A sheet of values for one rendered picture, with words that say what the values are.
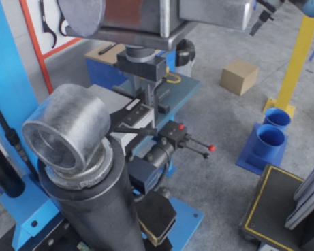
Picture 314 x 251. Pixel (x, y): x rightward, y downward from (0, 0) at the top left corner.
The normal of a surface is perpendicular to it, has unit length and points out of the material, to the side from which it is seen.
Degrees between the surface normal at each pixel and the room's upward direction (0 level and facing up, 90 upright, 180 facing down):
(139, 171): 0
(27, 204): 0
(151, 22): 90
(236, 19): 90
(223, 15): 90
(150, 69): 90
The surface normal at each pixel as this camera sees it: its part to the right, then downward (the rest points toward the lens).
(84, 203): 0.28, 0.66
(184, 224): -0.02, -0.72
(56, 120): 0.39, -0.58
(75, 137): 0.81, -0.22
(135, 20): -0.43, 0.63
